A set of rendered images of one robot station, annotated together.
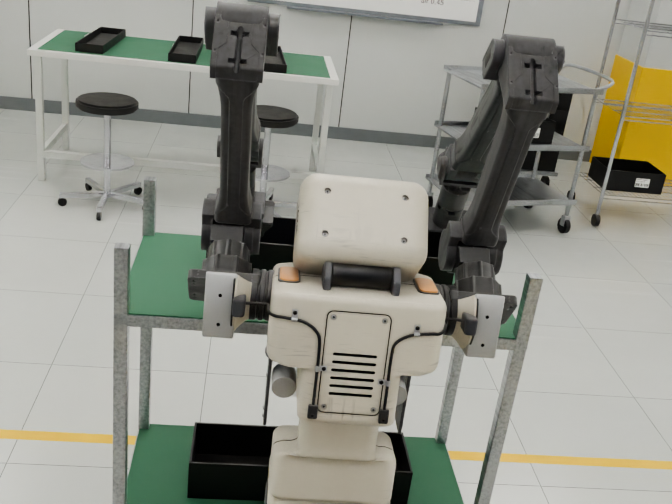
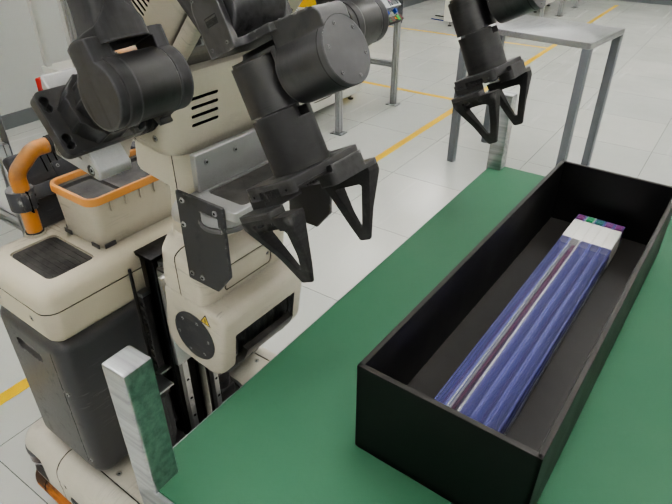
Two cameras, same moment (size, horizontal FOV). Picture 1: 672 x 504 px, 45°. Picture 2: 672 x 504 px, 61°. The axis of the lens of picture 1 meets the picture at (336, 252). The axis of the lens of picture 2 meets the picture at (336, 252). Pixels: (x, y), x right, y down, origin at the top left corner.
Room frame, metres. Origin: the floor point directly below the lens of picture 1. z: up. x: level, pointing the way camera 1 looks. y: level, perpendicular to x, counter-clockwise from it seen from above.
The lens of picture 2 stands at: (1.97, -0.57, 1.43)
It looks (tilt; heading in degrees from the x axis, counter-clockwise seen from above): 33 degrees down; 132
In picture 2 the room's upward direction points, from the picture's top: straight up
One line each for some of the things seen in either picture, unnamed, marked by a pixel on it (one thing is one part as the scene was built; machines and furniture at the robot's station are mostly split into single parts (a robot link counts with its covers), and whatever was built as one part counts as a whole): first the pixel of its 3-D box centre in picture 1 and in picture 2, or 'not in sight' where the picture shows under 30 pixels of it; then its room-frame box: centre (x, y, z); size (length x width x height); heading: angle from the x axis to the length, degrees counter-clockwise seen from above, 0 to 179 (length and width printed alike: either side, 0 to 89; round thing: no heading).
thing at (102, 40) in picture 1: (101, 39); not in sight; (5.04, 1.59, 0.83); 0.62 x 0.16 x 0.06; 4
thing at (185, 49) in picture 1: (186, 48); not in sight; (5.09, 1.08, 0.83); 0.62 x 0.16 x 0.06; 7
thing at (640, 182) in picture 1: (626, 175); not in sight; (5.38, -1.89, 0.29); 0.40 x 0.30 x 0.14; 97
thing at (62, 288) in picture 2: not in sight; (151, 304); (0.92, -0.07, 0.59); 0.55 x 0.34 x 0.83; 95
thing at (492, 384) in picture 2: not in sight; (541, 312); (1.79, 0.01, 0.98); 0.51 x 0.07 x 0.03; 95
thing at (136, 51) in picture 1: (189, 115); not in sight; (5.11, 1.05, 0.40); 1.80 x 0.75 x 0.80; 97
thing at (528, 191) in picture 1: (514, 146); not in sight; (4.98, -1.02, 0.50); 0.90 x 0.54 x 1.00; 111
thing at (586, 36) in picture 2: not in sight; (528, 100); (0.66, 2.52, 0.40); 0.70 x 0.45 x 0.80; 0
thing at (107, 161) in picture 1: (106, 154); not in sight; (4.39, 1.36, 0.31); 0.53 x 0.50 x 0.62; 97
